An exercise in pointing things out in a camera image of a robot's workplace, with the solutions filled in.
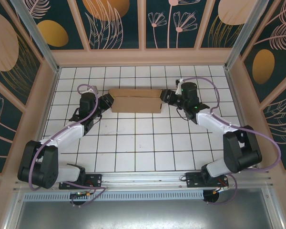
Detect grey slotted cable duct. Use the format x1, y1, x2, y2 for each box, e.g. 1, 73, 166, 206
23, 190, 205, 201

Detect brown cardboard box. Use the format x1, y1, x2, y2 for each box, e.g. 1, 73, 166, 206
108, 88, 164, 115

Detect small green circuit board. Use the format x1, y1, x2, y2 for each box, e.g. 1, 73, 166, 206
70, 190, 92, 198

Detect aluminium mounting rail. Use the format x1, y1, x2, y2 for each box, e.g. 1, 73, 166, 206
13, 169, 274, 191

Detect grey metal sheet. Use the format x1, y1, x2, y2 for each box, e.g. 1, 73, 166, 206
4, 187, 283, 229

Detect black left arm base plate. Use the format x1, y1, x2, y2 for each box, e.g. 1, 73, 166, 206
59, 174, 103, 190

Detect black round cable grommet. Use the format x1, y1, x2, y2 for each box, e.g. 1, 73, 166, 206
203, 190, 222, 205

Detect aluminium frame post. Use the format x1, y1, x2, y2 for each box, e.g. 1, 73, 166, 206
224, 0, 270, 71
9, 0, 61, 75

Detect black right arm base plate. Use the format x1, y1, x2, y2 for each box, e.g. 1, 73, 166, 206
185, 172, 229, 189

